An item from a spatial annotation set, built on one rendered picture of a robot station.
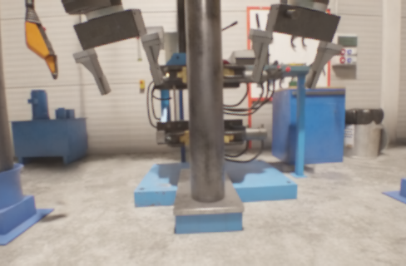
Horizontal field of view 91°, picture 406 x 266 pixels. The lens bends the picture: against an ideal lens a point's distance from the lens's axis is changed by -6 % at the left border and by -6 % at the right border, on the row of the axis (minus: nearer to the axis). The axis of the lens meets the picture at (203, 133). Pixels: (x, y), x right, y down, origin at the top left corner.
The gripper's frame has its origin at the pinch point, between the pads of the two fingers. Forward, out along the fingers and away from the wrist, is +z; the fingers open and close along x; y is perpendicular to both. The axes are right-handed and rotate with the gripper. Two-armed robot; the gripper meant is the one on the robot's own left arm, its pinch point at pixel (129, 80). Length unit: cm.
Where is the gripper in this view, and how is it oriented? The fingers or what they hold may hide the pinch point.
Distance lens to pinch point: 51.3
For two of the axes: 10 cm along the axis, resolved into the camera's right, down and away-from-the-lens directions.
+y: 1.1, -5.0, 8.6
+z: 2.0, 8.6, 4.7
